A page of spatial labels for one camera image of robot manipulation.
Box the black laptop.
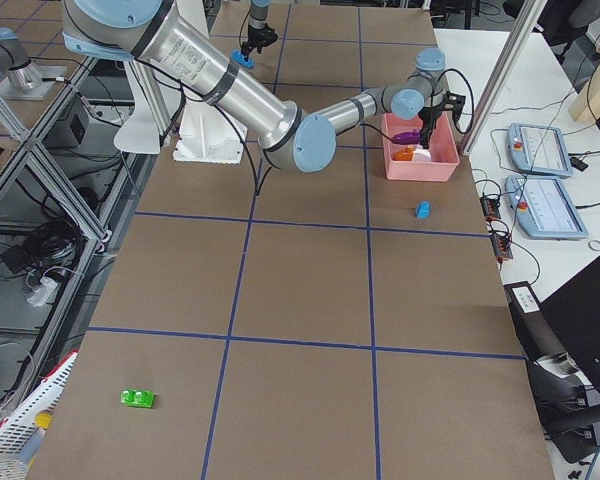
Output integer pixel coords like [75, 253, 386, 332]
[541, 255, 600, 388]

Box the aluminium frame rack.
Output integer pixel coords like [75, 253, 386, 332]
[0, 45, 152, 411]

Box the long blue studded block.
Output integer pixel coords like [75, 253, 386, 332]
[231, 49, 254, 69]

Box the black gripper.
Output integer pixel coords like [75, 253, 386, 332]
[419, 92, 466, 148]
[241, 24, 278, 53]

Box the green block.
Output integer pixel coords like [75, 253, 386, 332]
[120, 389, 155, 409]

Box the white plastic basket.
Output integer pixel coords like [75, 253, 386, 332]
[0, 350, 78, 479]

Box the blue teach pendant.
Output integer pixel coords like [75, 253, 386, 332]
[505, 175, 588, 240]
[507, 123, 573, 178]

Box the purple block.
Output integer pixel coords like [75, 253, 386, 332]
[391, 130, 420, 145]

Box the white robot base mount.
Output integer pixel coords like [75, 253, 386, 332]
[173, 100, 248, 164]

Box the far blue teach pendant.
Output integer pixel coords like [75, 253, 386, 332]
[507, 123, 573, 178]

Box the orange block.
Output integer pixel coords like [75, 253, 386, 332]
[393, 147, 414, 162]

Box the pink plastic box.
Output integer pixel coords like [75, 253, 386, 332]
[382, 113, 460, 182]

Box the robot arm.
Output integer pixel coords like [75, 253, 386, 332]
[62, 1, 465, 173]
[240, 0, 278, 58]

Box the near blue teach pendant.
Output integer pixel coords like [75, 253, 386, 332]
[505, 175, 588, 240]

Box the small blue block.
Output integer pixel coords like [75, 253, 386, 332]
[415, 201, 431, 219]

